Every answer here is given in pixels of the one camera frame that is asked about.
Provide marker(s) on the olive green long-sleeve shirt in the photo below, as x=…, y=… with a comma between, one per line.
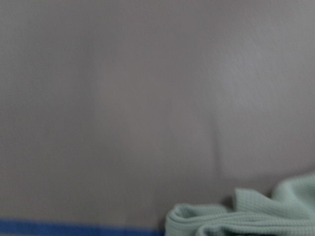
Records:
x=290, y=211

